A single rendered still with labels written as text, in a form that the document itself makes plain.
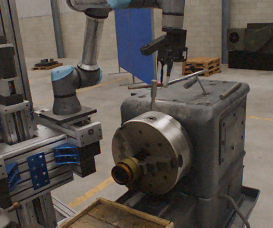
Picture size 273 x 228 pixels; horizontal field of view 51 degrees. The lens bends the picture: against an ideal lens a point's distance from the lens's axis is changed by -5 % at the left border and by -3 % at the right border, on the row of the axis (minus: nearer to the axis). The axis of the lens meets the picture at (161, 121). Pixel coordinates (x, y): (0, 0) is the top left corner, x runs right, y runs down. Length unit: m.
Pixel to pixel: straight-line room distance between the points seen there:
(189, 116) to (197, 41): 10.89
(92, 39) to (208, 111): 0.67
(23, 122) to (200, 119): 0.88
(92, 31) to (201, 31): 10.55
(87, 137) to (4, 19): 0.68
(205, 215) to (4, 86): 1.08
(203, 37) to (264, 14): 2.47
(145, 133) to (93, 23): 0.61
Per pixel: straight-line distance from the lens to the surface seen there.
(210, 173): 1.22
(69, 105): 1.51
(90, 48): 1.48
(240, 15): 11.31
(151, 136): 1.06
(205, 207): 1.30
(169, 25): 1.00
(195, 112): 1.15
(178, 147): 1.05
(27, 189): 1.53
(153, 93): 1.05
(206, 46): 11.83
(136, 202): 1.27
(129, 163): 1.03
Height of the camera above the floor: 1.58
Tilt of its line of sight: 19 degrees down
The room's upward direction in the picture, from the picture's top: 3 degrees counter-clockwise
